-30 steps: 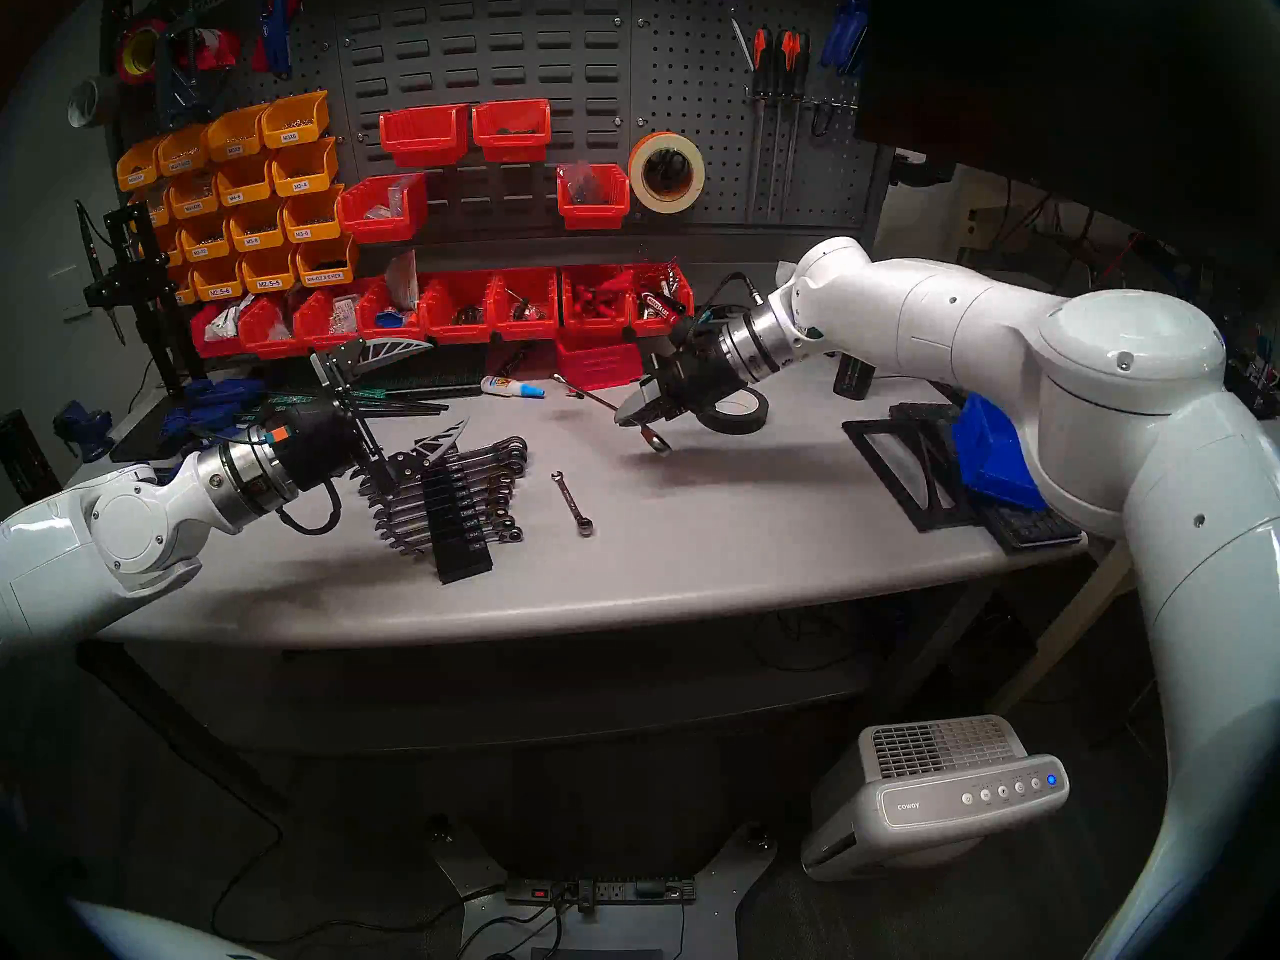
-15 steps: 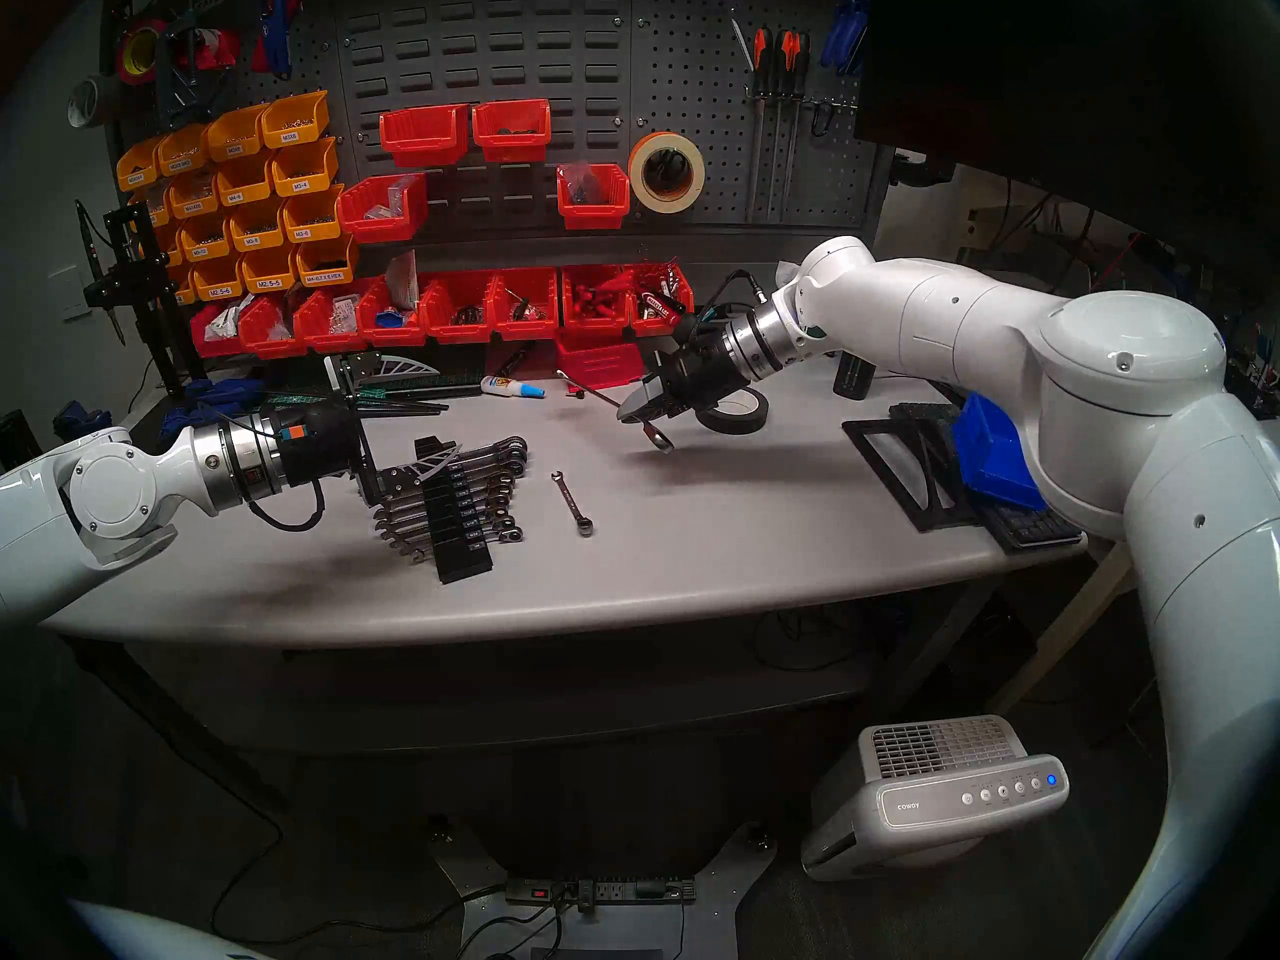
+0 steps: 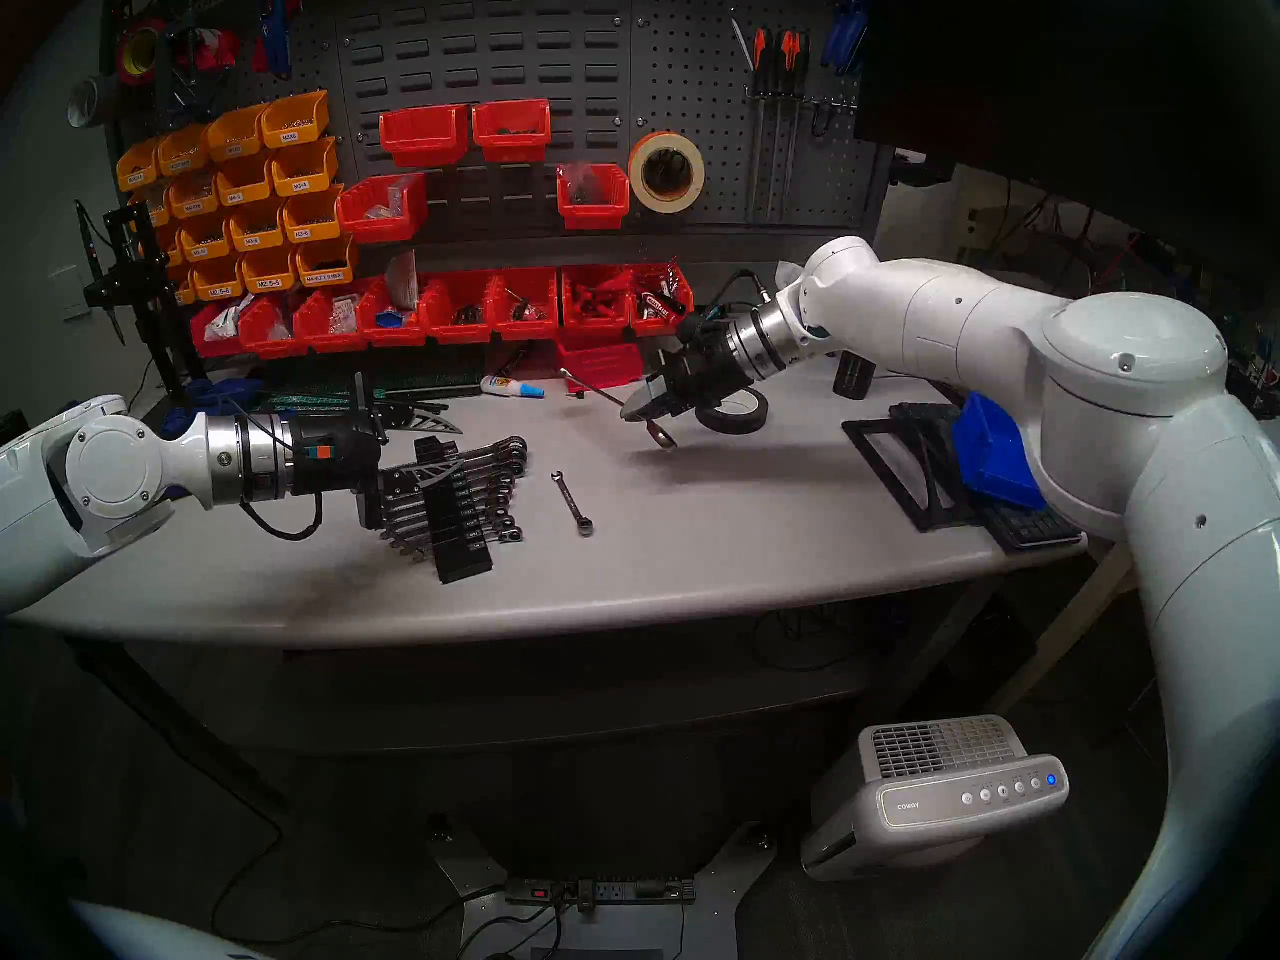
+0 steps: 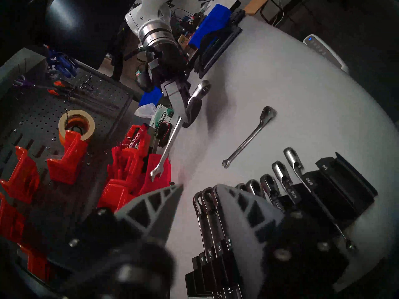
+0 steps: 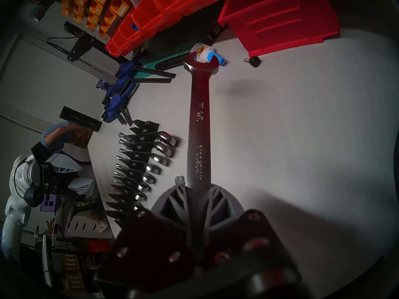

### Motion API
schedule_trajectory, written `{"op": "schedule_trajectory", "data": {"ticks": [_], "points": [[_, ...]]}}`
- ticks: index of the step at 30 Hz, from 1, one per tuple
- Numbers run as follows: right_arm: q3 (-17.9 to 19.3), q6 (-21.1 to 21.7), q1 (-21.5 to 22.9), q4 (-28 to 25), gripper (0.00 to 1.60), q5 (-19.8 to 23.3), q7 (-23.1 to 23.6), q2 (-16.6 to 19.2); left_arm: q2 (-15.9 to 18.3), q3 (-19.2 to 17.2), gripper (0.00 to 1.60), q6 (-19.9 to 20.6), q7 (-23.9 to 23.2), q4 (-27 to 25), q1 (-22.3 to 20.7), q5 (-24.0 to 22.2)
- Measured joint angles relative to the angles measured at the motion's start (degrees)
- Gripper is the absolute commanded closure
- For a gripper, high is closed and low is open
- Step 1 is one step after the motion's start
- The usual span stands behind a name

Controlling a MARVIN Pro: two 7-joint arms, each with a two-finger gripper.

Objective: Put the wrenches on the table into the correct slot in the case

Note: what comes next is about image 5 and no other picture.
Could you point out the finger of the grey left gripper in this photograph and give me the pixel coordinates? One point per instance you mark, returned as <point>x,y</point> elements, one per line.
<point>81,187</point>
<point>67,167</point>

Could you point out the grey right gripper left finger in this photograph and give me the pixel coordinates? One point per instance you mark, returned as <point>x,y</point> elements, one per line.
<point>162,239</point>

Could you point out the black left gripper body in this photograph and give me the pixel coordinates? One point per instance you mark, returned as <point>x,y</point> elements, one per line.
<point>50,180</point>

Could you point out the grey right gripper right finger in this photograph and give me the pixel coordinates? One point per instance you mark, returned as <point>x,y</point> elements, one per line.
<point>237,233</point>

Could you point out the small chrome ratcheting wrench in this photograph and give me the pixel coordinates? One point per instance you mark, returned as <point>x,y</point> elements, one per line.
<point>179,179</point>

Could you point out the black wrench holder rack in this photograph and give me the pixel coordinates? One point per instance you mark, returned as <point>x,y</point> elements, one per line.
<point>145,127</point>

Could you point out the large chrome combination wrench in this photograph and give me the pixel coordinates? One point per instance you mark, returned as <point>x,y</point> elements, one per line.
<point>199,130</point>

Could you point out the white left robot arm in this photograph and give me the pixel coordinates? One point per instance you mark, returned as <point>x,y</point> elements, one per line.
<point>15,214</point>

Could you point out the seated person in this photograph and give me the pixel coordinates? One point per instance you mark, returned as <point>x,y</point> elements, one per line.
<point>57,135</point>

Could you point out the blue bar clamp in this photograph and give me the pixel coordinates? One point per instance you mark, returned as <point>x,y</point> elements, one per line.
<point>121,83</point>
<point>117,100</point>
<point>127,69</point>
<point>109,114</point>

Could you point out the black metal stand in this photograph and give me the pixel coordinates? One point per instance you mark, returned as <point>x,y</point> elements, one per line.
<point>82,43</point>

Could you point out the green cutting mat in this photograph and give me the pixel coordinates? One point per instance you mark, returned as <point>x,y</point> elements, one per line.
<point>156,64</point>

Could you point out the black cylindrical rod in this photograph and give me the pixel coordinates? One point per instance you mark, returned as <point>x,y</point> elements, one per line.
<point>170,63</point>

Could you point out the small black knob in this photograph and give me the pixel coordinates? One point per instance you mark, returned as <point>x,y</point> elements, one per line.
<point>254,61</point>

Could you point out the white glue bottle blue tip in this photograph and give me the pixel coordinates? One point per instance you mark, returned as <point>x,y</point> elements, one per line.
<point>201,50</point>

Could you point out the black marker pen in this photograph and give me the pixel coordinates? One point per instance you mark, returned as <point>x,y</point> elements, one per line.
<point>215,32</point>

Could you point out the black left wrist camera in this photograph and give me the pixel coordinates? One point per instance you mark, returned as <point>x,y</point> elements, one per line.
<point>32,197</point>

